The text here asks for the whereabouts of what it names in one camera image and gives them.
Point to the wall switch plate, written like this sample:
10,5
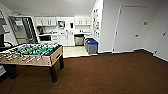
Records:
145,23

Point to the plain white door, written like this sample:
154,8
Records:
128,30

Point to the notice poster board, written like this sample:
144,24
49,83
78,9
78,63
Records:
96,22

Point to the dark refrigerator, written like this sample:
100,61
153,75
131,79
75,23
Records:
21,30

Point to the white two-door wall cabinet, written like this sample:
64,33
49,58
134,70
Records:
45,21

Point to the white sink base cabinet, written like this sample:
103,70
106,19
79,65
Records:
66,40

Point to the white door with sign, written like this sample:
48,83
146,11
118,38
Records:
163,40

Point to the white three-door wall cabinet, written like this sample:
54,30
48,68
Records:
82,21

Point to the foosball gaming table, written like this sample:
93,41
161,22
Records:
30,55

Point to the grey bin green lid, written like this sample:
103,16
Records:
86,44

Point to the grey bin blue lid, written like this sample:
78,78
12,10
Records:
93,47

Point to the dark coffee machine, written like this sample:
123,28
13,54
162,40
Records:
40,30

